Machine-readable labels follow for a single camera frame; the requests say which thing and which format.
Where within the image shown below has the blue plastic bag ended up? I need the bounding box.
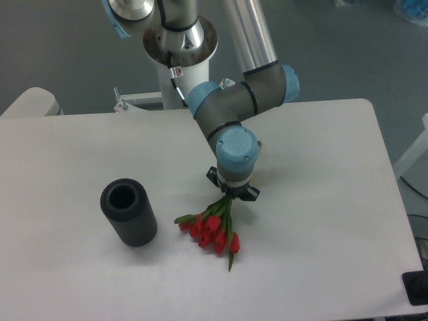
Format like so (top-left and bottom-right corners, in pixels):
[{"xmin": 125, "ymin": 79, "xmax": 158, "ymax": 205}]
[{"xmin": 393, "ymin": 0, "xmax": 427, "ymax": 26}]

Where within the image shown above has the red tulip bouquet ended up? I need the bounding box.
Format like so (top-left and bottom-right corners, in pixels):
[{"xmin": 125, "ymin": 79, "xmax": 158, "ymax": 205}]
[{"xmin": 174, "ymin": 195, "xmax": 240, "ymax": 271}]

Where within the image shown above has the black ribbed cylindrical vase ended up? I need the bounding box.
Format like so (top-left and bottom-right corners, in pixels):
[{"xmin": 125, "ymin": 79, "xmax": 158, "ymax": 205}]
[{"xmin": 100, "ymin": 178, "xmax": 157, "ymax": 247}]

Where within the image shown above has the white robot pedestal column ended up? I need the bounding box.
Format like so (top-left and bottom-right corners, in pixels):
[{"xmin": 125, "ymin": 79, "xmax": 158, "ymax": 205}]
[{"xmin": 143, "ymin": 16, "xmax": 218, "ymax": 110}]

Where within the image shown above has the white rounded chair back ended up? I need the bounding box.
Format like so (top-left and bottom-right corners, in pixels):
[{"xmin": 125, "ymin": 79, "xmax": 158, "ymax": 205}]
[{"xmin": 1, "ymin": 87, "xmax": 64, "ymax": 119}]

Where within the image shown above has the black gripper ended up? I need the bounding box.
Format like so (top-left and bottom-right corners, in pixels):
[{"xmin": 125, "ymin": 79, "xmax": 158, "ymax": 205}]
[{"xmin": 206, "ymin": 167, "xmax": 260, "ymax": 201}]

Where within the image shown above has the black cable on pedestal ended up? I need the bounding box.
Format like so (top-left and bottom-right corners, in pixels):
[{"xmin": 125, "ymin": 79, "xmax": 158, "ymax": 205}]
[{"xmin": 166, "ymin": 49, "xmax": 193, "ymax": 110}]

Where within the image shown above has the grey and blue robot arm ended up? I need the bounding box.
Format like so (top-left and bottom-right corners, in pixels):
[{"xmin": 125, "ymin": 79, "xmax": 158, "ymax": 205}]
[{"xmin": 102, "ymin": 1, "xmax": 299, "ymax": 201}]

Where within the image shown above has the white metal base frame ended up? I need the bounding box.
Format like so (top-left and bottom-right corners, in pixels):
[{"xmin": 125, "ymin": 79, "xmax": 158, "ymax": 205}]
[{"xmin": 112, "ymin": 78, "xmax": 236, "ymax": 114}]

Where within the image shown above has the black device at table edge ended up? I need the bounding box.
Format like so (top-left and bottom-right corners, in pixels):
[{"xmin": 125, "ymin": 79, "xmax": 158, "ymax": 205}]
[{"xmin": 402, "ymin": 271, "xmax": 427, "ymax": 306}]

